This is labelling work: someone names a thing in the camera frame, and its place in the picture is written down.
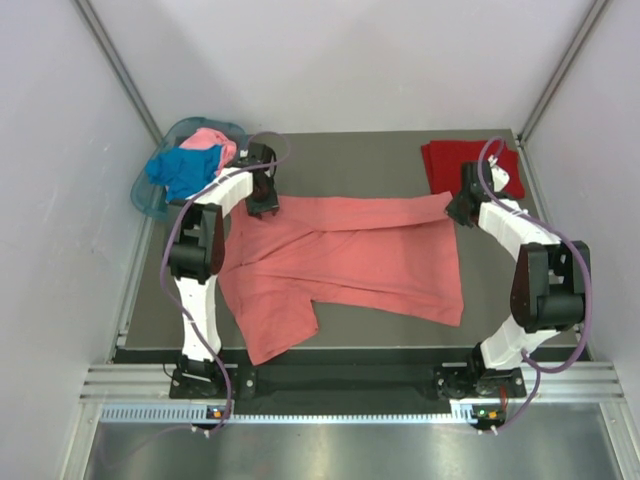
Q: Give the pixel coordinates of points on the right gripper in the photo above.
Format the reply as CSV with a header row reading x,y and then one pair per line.
x,y
452,210

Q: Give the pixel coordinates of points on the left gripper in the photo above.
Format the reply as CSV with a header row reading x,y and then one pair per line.
x,y
270,204

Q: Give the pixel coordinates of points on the salmon pink t-shirt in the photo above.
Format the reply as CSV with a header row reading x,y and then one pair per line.
x,y
392,254

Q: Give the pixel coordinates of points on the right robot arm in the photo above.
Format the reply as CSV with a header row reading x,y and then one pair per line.
x,y
548,292

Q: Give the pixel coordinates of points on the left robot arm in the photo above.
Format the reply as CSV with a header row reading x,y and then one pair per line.
x,y
194,256

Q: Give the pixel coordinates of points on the folded red t-shirt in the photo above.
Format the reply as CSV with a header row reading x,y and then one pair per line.
x,y
443,160

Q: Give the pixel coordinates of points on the blue t-shirt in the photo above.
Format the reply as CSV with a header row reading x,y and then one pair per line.
x,y
183,172

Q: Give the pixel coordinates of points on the light pink t-shirt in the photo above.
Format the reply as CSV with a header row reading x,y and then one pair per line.
x,y
206,138

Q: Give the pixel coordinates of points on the teal plastic basket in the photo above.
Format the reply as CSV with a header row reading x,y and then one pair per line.
x,y
148,198

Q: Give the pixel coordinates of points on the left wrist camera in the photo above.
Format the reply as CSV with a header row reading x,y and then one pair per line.
x,y
257,157

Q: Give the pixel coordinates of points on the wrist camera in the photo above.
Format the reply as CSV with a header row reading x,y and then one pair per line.
x,y
257,157
500,178

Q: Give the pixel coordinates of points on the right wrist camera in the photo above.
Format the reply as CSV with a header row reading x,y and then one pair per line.
x,y
500,178

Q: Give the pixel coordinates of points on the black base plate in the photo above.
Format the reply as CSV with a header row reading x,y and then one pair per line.
x,y
361,380

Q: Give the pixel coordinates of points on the left aluminium corner post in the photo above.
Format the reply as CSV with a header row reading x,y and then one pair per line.
x,y
100,34

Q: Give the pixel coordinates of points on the aluminium corner post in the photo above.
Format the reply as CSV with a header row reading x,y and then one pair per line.
x,y
585,29
100,34

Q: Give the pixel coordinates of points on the right aluminium corner post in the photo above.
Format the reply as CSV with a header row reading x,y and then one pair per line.
x,y
585,29

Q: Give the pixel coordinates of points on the slotted cable duct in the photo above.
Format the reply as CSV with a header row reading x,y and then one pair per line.
x,y
211,414

